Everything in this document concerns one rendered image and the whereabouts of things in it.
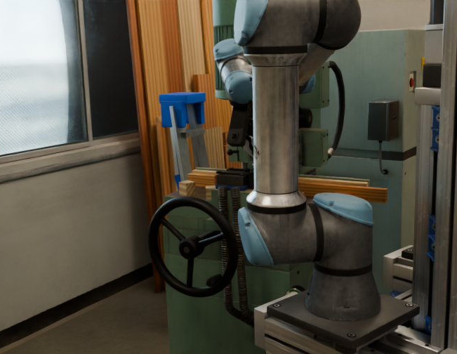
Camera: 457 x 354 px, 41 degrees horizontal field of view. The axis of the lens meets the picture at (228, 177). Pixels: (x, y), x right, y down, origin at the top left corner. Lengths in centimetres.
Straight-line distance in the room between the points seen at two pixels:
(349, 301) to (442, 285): 19
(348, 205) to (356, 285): 16
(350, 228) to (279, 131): 23
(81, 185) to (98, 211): 20
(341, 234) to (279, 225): 13
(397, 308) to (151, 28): 248
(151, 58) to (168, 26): 28
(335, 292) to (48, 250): 216
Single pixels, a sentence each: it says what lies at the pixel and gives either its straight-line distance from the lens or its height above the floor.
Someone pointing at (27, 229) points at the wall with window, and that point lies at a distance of 308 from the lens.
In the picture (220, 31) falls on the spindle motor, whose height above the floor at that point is 140.
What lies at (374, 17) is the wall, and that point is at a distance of 418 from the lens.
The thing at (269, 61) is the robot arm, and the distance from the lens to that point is 109.
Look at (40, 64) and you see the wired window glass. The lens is 318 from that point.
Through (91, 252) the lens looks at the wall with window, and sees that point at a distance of 339.
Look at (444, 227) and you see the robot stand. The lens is 127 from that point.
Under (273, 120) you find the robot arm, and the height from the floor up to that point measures 121.
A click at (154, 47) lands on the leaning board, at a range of 345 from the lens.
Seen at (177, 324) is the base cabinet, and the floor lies 47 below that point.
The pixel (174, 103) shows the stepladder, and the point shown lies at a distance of 278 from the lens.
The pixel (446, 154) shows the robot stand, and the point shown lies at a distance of 123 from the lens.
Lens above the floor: 133
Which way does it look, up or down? 11 degrees down
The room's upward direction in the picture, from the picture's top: 2 degrees counter-clockwise
